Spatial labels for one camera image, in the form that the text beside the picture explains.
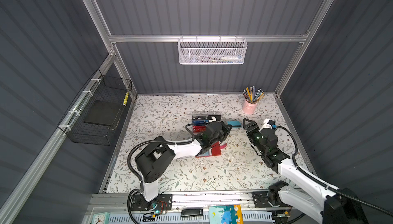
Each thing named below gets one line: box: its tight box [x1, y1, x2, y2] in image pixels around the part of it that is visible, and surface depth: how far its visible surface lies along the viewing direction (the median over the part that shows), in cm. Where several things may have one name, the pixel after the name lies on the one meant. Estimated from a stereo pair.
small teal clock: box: [91, 212, 111, 224], surface depth 70 cm
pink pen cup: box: [242, 98, 258, 115], surface depth 108 cm
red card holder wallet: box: [194, 141, 228, 158], surface depth 91 cm
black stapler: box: [181, 208, 204, 217], surface depth 69 cm
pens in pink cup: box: [242, 85, 266, 104], surface depth 106 cm
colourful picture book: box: [208, 204, 244, 224], surface depth 71 cm
